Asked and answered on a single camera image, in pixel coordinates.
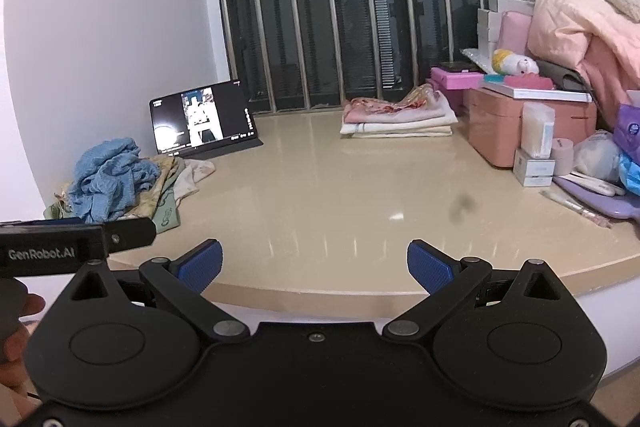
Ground black tablet with stand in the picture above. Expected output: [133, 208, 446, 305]
[149, 79, 265, 158]

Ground magenta flat box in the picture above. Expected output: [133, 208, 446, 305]
[425, 78, 471, 108]
[430, 67, 486, 90]

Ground pink storage box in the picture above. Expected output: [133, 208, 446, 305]
[467, 87, 599, 169]

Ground pink folded garment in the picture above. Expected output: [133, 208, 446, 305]
[342, 91, 459, 126]

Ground yellow white plush toy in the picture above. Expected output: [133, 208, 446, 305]
[492, 48, 541, 76]

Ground red floral folded garment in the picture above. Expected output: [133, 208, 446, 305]
[344, 84, 442, 116]

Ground white plastic bag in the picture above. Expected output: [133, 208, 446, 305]
[572, 130, 624, 186]

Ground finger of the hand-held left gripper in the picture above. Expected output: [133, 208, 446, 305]
[102, 217, 157, 254]

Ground clear plastic packet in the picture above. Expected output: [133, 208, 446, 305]
[459, 47, 502, 76]

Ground white thermometer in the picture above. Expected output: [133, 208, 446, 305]
[565, 171, 627, 198]

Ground clear cotton swab box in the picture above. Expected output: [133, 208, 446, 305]
[519, 101, 556, 160]

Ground pink quilt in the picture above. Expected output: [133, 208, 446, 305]
[527, 0, 640, 124]

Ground cream folded garment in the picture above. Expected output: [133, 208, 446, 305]
[339, 121, 454, 138]

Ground small white carton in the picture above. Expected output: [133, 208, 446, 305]
[513, 148, 557, 188]

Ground purple flat board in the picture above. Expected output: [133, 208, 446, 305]
[552, 175, 640, 224]

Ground purple packet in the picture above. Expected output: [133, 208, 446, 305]
[612, 102, 640, 158]

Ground metal window guard rail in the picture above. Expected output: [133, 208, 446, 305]
[182, 0, 574, 116]

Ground pink tape roll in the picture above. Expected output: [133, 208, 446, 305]
[549, 138, 576, 177]

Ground person's left hand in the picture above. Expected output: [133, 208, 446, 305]
[0, 293, 47, 408]

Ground stack of white boxes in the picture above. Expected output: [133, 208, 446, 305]
[476, 0, 535, 54]

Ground pink bag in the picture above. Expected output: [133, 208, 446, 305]
[495, 10, 534, 58]

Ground pink sponge item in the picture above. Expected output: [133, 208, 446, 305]
[502, 74, 555, 90]

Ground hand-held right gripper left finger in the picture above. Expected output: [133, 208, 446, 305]
[62, 239, 251, 342]

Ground blue packet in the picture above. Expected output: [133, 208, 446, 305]
[618, 153, 640, 197]

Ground dark grey sleeve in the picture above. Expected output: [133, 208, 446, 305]
[537, 59, 592, 93]

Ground pink handled brush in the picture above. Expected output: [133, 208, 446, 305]
[539, 189, 613, 230]

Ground pale beige cloth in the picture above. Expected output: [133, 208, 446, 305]
[172, 158, 216, 200]

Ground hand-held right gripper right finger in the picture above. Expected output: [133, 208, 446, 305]
[382, 239, 577, 341]

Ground blue knit garment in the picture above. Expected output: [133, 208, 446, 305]
[67, 137, 157, 224]

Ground green printed cloth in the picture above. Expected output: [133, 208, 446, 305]
[44, 187, 181, 234]

